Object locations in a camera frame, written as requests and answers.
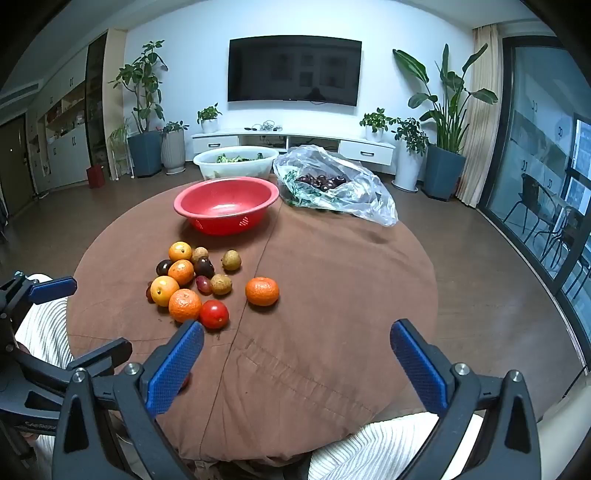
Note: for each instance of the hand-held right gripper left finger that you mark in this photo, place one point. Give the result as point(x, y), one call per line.
point(173, 369)

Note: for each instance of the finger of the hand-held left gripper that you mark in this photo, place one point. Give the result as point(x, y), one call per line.
point(104, 355)
point(53, 288)

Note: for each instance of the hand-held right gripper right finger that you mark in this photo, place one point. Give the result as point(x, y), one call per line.
point(418, 364)

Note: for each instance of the orange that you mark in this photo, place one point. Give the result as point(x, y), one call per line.
point(181, 272)
point(180, 251)
point(262, 291)
point(185, 305)
point(165, 290)

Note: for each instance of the red tomato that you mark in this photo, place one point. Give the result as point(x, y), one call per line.
point(214, 314)

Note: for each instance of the tan speckled round fruit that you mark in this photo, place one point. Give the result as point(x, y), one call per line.
point(221, 284)
point(231, 260)
point(200, 253)

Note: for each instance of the dark purple passion fruit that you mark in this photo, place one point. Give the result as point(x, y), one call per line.
point(204, 266)
point(163, 266)

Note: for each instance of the red plastic basin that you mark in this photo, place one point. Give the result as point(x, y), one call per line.
point(221, 203)

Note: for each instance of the white striped pants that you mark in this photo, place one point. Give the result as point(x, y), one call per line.
point(369, 452)

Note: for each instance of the red waste bin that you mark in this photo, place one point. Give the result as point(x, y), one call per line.
point(96, 177)

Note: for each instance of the brown door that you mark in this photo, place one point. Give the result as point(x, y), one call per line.
point(11, 161)

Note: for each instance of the plant on white stand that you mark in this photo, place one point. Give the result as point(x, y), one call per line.
point(120, 152)

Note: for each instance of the tall plant in blue pot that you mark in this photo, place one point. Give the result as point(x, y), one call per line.
point(144, 154)

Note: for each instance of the clear plastic bag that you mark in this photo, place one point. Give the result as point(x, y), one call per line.
point(360, 194)

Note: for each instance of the plant in ribbed white pot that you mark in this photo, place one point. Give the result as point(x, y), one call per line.
point(174, 150)

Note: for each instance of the dark glass display cabinet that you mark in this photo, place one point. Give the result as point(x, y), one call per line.
point(96, 101)

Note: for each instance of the large-leaf plant in blue pot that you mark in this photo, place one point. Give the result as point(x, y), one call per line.
point(444, 173)

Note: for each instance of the plant in tall white pot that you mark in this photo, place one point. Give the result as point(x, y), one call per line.
point(408, 166)

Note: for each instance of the black chair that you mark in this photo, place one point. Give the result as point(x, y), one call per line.
point(531, 189)
point(570, 230)

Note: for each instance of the pile of dark cherries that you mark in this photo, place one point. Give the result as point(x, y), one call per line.
point(323, 182)

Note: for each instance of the white plastic basin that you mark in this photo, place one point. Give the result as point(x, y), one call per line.
point(240, 171)

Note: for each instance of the leafy green vegetables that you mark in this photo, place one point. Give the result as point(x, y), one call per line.
point(231, 158)

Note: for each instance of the white television cabinet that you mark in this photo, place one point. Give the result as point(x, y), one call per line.
point(364, 150)

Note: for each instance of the small plant in white pot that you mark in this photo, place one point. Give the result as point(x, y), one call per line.
point(209, 123)
point(375, 131)

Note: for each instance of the beige curtain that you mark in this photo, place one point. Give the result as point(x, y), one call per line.
point(482, 120)

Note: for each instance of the glass sliding door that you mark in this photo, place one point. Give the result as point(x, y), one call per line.
point(531, 115)

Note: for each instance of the white wall cabinet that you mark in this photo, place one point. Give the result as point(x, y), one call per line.
point(69, 147)

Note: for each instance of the black wall television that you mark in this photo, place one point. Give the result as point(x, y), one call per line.
point(295, 69)

